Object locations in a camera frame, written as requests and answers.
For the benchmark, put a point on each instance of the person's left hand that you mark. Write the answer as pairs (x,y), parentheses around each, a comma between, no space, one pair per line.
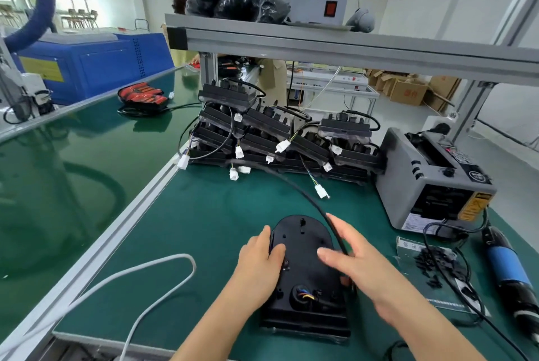
(254,266)

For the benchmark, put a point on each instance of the person's right hand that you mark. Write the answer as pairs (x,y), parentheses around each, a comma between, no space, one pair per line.
(370,274)

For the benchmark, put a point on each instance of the person's left thumb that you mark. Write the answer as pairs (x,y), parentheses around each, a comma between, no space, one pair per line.
(278,255)

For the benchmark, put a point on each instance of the person's right thumb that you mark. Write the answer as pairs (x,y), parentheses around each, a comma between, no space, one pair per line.
(332,257)

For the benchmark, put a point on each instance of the black lamp housing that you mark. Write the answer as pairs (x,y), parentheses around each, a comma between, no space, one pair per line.
(304,289)

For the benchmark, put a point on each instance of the person's right forearm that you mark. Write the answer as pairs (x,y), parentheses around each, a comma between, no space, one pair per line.
(425,333)

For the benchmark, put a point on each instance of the person's left forearm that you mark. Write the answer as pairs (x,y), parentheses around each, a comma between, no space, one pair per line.
(223,327)

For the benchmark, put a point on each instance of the clear bag of black screws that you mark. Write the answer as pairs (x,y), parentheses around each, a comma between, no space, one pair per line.
(438,268)

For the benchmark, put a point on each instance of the grey tape dispenser machine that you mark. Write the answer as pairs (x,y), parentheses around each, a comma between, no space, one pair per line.
(415,188)

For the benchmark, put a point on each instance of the pile of black lamp units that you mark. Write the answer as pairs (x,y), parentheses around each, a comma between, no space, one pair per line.
(269,137)

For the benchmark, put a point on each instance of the white power socket with plug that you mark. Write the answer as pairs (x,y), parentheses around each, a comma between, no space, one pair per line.
(440,126)

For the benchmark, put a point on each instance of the white background table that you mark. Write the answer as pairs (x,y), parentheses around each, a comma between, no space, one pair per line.
(332,83)

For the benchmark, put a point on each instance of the blue black electric screwdriver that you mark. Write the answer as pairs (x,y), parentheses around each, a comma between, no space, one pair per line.
(507,270)

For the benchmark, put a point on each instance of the cardboard boxes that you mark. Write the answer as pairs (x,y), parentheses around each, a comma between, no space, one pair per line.
(408,89)

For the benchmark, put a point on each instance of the red tail lamp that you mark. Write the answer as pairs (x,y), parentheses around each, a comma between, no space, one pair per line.
(141,95)

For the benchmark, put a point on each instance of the green conveyor belt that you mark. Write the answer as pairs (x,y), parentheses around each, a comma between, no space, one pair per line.
(71,179)

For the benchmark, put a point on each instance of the white dome device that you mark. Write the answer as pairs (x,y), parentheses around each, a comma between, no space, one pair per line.
(361,20)

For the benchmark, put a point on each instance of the blue machine cabinet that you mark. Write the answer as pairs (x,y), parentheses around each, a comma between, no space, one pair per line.
(97,66)

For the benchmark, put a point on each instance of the white grey machine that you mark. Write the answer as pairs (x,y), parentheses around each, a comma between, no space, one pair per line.
(21,95)

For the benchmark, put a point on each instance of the aluminium shelf frame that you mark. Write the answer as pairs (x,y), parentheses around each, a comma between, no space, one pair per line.
(337,47)

